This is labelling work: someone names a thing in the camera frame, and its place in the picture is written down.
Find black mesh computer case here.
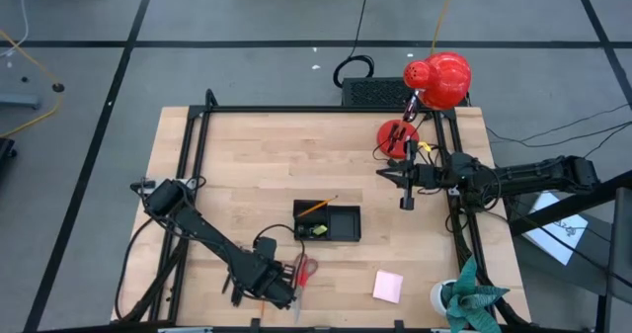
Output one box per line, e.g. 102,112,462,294
340,76,471,109

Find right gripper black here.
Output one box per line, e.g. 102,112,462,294
375,139,443,210

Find grey metal floor bar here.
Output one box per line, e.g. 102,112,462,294
0,93,43,111

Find black caster foot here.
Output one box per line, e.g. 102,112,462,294
0,137,17,171

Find black mesh desk organizer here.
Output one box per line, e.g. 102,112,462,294
292,199,362,242

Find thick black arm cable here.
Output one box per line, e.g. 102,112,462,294
114,216,155,322

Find black coiled floor cable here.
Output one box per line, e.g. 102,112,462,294
333,0,376,89

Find pink sticky note pad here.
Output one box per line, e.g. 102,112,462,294
372,269,404,305

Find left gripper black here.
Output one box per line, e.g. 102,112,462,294
235,236,298,311

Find black metal rig frame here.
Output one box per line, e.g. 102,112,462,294
111,88,532,333

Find black camera mount beam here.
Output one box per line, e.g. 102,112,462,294
508,169,632,333

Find white floor cable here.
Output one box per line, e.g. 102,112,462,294
0,0,30,58

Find red desk lamp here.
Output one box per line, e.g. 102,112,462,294
376,50,473,160

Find green plant in white pot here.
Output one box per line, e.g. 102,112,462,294
429,256,511,333

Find black lamp cable with switch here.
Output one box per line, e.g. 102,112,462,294
370,113,448,196

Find yellow floor cable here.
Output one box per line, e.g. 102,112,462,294
0,29,63,139
432,0,461,55

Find white paper sheet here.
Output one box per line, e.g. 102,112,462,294
522,189,590,267

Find thin black floor cable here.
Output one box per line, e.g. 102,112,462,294
486,103,632,144
492,120,632,149

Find red handled scissors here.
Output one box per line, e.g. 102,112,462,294
293,253,319,324

